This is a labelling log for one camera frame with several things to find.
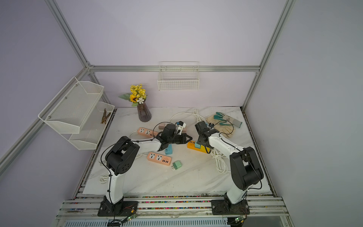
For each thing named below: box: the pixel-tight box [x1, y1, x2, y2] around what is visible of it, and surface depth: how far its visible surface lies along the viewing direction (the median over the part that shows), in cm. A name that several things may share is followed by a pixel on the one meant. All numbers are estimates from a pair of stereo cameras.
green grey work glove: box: [213, 112, 243, 129], surface depth 113 cm
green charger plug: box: [171, 160, 182, 170], surface depth 90 cm
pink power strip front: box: [146, 151, 172, 166], surface depth 92 cm
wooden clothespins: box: [100, 108, 112, 125], surface depth 99 cm
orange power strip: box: [186, 140, 208, 154], surface depth 96 cm
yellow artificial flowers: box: [118, 83, 147, 107], surface depth 95 cm
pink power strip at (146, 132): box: [137, 126, 159, 138], surface depth 105 cm
